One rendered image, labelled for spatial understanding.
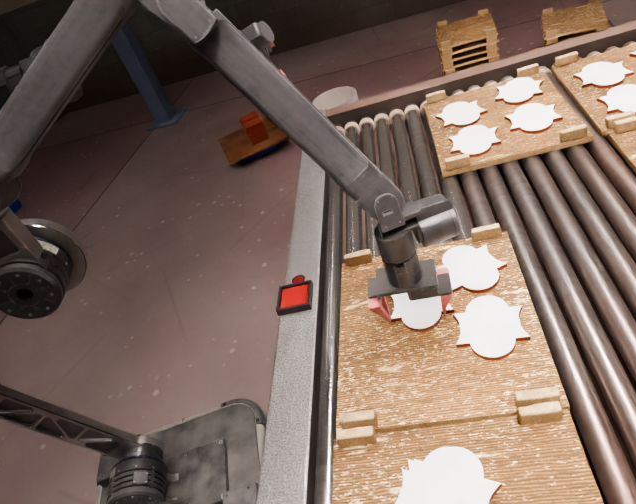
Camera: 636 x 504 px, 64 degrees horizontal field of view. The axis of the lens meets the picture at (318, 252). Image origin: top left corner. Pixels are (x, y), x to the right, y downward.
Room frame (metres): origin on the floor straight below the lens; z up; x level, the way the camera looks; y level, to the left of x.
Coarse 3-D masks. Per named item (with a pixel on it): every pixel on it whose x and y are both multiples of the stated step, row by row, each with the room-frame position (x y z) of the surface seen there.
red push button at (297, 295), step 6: (288, 288) 0.88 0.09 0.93; (294, 288) 0.87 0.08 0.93; (300, 288) 0.86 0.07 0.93; (306, 288) 0.85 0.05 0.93; (282, 294) 0.86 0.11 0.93; (288, 294) 0.86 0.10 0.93; (294, 294) 0.85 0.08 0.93; (300, 294) 0.84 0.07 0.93; (306, 294) 0.83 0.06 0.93; (282, 300) 0.85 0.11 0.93; (288, 300) 0.84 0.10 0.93; (294, 300) 0.83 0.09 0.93; (300, 300) 0.82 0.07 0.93; (306, 300) 0.82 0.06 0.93; (282, 306) 0.83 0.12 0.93; (288, 306) 0.82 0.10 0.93
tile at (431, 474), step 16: (448, 448) 0.37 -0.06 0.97; (464, 448) 0.37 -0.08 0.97; (416, 464) 0.37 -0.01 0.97; (432, 464) 0.36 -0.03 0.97; (448, 464) 0.35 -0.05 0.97; (464, 464) 0.35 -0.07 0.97; (480, 464) 0.34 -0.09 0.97; (416, 480) 0.35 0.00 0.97; (432, 480) 0.34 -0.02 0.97; (448, 480) 0.33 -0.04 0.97; (464, 480) 0.33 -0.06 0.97; (480, 480) 0.32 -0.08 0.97; (416, 496) 0.33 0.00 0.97; (432, 496) 0.32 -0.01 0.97; (448, 496) 0.31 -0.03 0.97; (464, 496) 0.31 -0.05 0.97; (480, 496) 0.30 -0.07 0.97
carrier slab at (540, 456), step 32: (512, 416) 0.40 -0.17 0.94; (352, 448) 0.45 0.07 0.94; (384, 448) 0.43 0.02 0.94; (416, 448) 0.41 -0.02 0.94; (480, 448) 0.37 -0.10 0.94; (512, 448) 0.35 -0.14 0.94; (544, 448) 0.34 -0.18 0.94; (576, 448) 0.32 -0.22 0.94; (352, 480) 0.40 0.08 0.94; (384, 480) 0.38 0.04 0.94; (512, 480) 0.32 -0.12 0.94; (544, 480) 0.30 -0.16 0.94; (576, 480) 0.29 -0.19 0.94
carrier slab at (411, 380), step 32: (512, 256) 0.69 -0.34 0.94; (352, 288) 0.79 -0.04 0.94; (512, 288) 0.62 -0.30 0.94; (352, 320) 0.70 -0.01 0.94; (384, 320) 0.67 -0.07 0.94; (448, 320) 0.61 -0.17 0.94; (352, 352) 0.63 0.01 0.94; (384, 352) 0.60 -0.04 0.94; (416, 352) 0.57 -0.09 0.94; (448, 352) 0.55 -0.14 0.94; (512, 352) 0.50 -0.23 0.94; (544, 352) 0.47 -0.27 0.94; (352, 384) 0.56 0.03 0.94; (384, 384) 0.54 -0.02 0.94; (416, 384) 0.51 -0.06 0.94; (448, 384) 0.49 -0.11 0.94; (480, 384) 0.47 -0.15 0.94; (512, 384) 0.44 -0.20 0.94; (544, 384) 0.42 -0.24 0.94; (384, 416) 0.48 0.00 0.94; (416, 416) 0.46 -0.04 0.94; (448, 416) 0.44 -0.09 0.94; (480, 416) 0.42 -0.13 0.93
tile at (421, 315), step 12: (396, 300) 0.70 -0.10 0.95; (408, 300) 0.68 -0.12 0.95; (420, 300) 0.67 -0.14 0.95; (432, 300) 0.66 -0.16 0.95; (396, 312) 0.67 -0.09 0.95; (408, 312) 0.66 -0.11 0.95; (420, 312) 0.64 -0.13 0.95; (432, 312) 0.63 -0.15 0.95; (408, 324) 0.63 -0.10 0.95; (420, 324) 0.62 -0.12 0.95; (432, 324) 0.61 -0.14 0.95
